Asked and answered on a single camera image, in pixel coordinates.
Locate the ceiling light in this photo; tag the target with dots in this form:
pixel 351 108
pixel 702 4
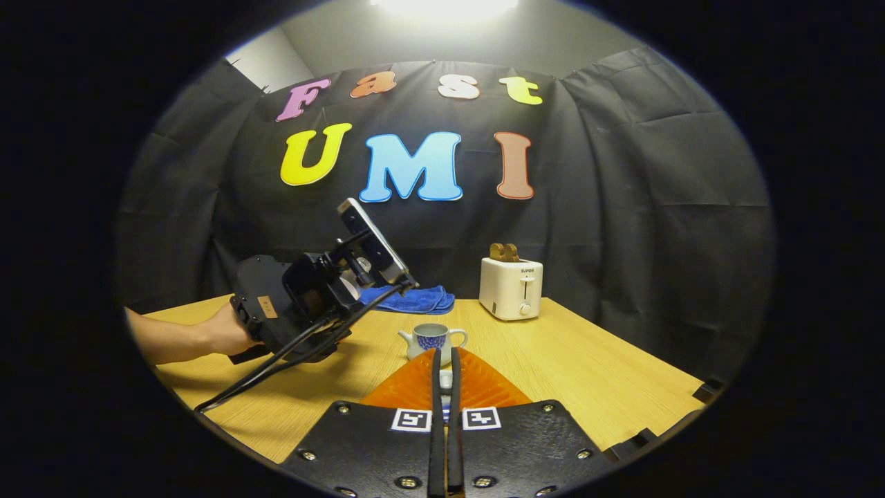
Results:
pixel 442 7

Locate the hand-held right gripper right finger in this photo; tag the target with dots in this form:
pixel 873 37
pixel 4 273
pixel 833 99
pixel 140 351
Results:
pixel 456 394

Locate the blue folded towel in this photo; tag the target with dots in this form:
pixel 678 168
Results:
pixel 422 299

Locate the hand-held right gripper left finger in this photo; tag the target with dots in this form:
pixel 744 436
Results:
pixel 435 394

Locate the white blue-patterned teacup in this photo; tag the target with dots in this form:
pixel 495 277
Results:
pixel 432 337

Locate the white toaster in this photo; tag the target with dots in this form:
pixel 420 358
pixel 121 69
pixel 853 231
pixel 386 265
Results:
pixel 508 287

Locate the black backdrop cloth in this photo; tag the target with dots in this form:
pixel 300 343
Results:
pixel 622 207

